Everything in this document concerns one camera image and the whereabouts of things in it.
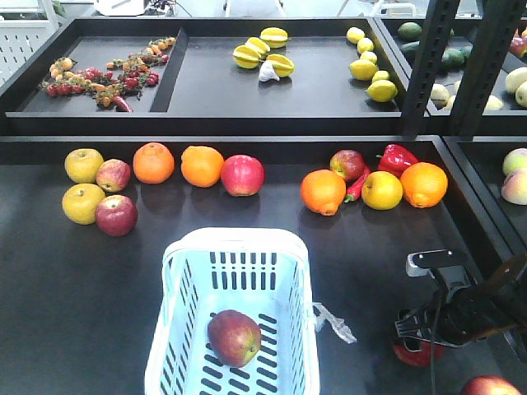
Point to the pale peach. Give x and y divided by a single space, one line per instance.
514 187
515 159

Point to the white garlic bulb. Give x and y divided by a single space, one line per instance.
267 72

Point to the yellow apple back left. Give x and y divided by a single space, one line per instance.
81 165

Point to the red apple front left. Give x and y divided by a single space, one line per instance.
116 215

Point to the large orange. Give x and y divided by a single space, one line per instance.
322 191
424 184

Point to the red bell pepper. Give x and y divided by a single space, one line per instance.
396 159

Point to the pale peach back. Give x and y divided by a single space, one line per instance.
515 159

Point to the yellow apple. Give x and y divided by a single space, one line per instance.
382 191
81 165
79 203

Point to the orange far left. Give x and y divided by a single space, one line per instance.
153 163

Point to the light blue plastic basket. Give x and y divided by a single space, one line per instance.
263 273

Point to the small pink apple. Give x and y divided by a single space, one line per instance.
113 175

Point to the yellow apple front left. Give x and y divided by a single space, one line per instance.
79 203

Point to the large orange right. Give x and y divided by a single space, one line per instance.
424 184

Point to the clear plastic strip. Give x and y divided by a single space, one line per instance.
322 315

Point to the red chili pepper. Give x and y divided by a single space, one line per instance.
353 192

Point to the large orange left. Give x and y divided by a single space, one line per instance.
322 191

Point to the dark red mango apple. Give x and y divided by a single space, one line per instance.
348 164

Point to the orange beside red apple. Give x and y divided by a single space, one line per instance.
201 166

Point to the pink red apple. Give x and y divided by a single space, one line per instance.
489 385

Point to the upper black fruit tray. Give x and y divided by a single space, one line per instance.
202 91

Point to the pale peach front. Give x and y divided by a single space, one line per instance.
514 187

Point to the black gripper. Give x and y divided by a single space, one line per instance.
463 310

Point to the black wooden fruit display stand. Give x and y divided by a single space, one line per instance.
79 308

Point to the cherry tomato vine bunch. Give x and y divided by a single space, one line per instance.
120 78

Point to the red apple far left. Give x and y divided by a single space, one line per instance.
242 175

